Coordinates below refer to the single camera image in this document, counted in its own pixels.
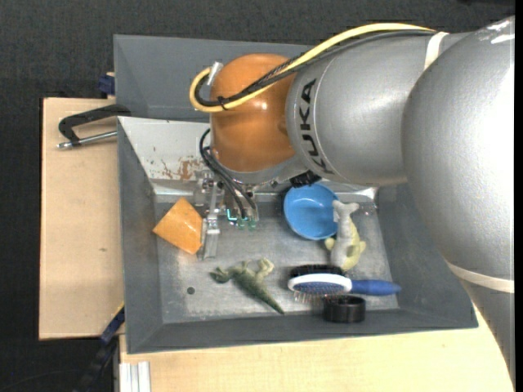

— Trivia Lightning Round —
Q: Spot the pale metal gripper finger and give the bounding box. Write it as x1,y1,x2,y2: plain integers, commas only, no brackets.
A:
197,219,208,261
206,214,222,260

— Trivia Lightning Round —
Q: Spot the grey metal bin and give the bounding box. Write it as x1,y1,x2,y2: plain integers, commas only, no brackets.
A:
113,33,479,354

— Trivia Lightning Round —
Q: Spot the green toy dinosaur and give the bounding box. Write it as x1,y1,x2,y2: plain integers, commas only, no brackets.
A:
209,257,286,315

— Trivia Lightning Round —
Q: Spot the blue bowl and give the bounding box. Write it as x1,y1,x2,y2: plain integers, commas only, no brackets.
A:
283,183,341,242

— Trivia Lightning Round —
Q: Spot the white and blue brush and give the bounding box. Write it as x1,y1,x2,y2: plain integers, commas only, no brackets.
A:
287,273,403,305

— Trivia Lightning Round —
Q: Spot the grey toy dolphin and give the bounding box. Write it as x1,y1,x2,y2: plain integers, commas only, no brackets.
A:
324,199,368,273

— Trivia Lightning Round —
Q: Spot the brown cardboard board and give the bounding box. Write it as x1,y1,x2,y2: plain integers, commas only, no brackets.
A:
38,97,126,341

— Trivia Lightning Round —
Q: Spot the black cylinder on white bracket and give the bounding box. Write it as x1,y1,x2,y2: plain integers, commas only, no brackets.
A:
288,169,323,189

